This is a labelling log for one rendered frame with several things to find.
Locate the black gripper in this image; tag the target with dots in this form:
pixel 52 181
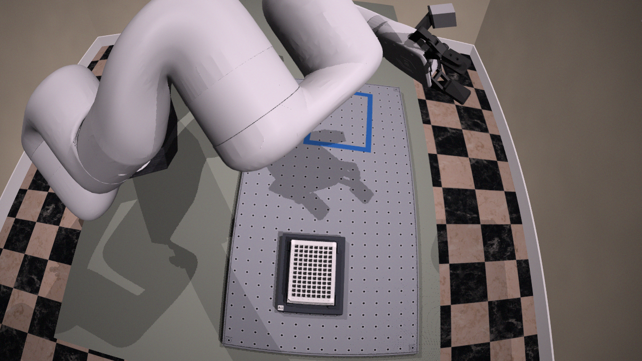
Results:
pixel 419 54

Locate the blue tape outline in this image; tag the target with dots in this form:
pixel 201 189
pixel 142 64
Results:
pixel 367 147

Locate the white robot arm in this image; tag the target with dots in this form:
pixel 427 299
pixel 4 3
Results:
pixel 86 137

